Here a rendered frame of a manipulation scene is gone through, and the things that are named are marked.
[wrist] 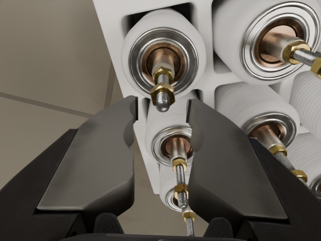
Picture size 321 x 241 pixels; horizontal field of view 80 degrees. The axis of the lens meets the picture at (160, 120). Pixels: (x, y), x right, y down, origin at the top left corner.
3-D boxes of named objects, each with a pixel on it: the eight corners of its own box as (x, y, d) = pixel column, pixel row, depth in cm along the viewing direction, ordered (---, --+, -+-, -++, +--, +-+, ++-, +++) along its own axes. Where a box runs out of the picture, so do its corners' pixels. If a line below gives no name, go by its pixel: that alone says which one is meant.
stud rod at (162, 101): (163, 63, 19) (163, 97, 13) (170, 71, 19) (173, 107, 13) (156, 70, 19) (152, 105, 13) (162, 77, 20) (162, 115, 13)
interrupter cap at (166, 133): (143, 132, 26) (142, 135, 26) (197, 117, 25) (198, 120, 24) (161, 169, 30) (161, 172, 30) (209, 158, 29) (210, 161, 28)
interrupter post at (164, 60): (157, 49, 20) (155, 58, 18) (177, 58, 21) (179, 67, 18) (149, 70, 22) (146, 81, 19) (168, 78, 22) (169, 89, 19)
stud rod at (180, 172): (181, 158, 26) (187, 209, 20) (174, 157, 26) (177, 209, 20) (182, 152, 26) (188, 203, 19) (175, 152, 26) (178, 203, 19)
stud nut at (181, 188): (188, 194, 22) (188, 201, 21) (173, 194, 22) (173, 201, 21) (190, 183, 21) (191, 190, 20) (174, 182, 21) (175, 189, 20)
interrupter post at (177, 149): (166, 141, 27) (167, 158, 24) (183, 137, 27) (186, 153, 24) (172, 153, 28) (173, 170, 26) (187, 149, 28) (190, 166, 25)
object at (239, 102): (229, 51, 37) (274, 89, 22) (260, 80, 41) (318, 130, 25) (195, 87, 42) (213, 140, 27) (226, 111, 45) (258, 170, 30)
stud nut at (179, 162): (185, 169, 25) (185, 174, 24) (172, 169, 25) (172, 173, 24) (187, 158, 24) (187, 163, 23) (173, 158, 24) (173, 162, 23)
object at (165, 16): (148, -5, 33) (134, -4, 18) (198, 20, 35) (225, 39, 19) (131, 50, 38) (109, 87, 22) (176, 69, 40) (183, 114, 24)
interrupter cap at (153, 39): (142, 13, 19) (141, 13, 18) (210, 44, 20) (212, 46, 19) (120, 82, 22) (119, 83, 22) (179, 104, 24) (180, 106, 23)
